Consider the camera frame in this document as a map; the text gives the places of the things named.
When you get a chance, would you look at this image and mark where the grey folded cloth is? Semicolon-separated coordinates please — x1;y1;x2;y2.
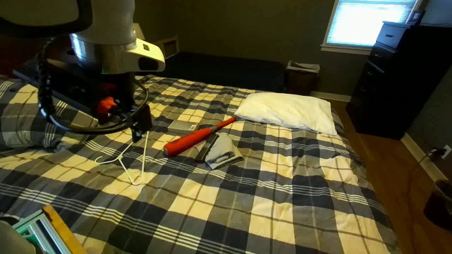
205;133;246;171

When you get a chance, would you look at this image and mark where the dark round floor object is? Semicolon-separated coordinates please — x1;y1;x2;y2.
423;180;452;233

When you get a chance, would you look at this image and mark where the black dresser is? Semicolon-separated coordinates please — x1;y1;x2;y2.
345;20;452;142

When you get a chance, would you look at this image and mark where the bright window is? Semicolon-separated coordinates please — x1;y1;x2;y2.
321;0;426;57

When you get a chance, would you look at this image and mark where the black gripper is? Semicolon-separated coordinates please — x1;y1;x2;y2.
90;70;155;144

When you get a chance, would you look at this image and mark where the plaid pillow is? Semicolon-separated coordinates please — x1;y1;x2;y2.
0;77;98;153

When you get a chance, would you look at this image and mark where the white pillow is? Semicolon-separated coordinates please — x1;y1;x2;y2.
234;91;340;139

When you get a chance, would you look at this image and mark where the red baseball bat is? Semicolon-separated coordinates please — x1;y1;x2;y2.
163;116;239;158

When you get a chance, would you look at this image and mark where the plaid bed comforter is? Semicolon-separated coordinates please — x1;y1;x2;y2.
0;74;403;254

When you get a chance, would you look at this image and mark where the white clothes hanger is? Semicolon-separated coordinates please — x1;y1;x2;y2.
94;130;153;187

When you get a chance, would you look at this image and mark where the small dark waste bin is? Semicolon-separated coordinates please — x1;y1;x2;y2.
285;60;323;96

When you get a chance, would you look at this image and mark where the white wall vent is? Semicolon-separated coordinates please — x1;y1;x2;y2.
157;36;183;63

